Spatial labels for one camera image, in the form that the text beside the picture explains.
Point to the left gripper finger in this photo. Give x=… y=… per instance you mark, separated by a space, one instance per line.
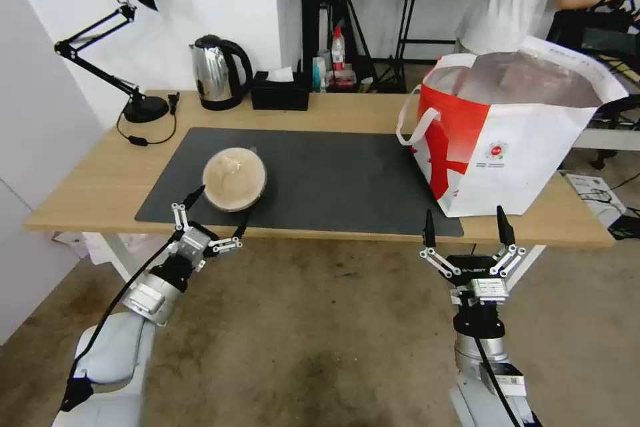
x=227 y=244
x=179 y=214

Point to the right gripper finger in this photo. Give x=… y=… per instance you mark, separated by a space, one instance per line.
x=506 y=232
x=428 y=234

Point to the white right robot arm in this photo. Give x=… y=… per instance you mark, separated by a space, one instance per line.
x=470 y=354

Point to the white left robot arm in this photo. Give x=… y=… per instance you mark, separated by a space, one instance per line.
x=110 y=347

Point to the brown lidded takeout bowl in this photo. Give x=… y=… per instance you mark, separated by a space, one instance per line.
x=232 y=179

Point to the white and red takeout bag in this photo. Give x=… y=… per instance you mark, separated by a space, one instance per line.
x=510 y=157

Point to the white table leg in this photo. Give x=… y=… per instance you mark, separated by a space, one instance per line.
x=112 y=254
x=534 y=253

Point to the printed white floor box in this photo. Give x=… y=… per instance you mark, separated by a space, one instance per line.
x=595 y=192

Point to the dark grey desk mat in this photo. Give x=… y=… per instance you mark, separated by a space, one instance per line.
x=340 y=182

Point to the pale papers under table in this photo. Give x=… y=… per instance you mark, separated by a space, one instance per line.
x=75 y=242

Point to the black desk lamp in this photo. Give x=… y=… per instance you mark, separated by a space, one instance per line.
x=145 y=109

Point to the steel electric kettle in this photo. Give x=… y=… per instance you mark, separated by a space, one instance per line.
x=212 y=71

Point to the black tissue box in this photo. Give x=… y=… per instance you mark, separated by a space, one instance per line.
x=280 y=97

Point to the white tissue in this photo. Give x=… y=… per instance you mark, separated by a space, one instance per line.
x=281 y=75

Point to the small blue and white box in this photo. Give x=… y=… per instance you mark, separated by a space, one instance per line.
x=319 y=75

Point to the red-capped plastic bottle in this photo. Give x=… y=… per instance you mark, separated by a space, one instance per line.
x=338 y=54

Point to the black light stand tripod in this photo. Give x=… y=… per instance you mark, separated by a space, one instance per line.
x=352 y=11

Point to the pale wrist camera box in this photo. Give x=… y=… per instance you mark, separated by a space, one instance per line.
x=192 y=245
x=490 y=290

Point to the black metal shelf frame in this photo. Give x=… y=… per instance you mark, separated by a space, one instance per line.
x=312 y=11

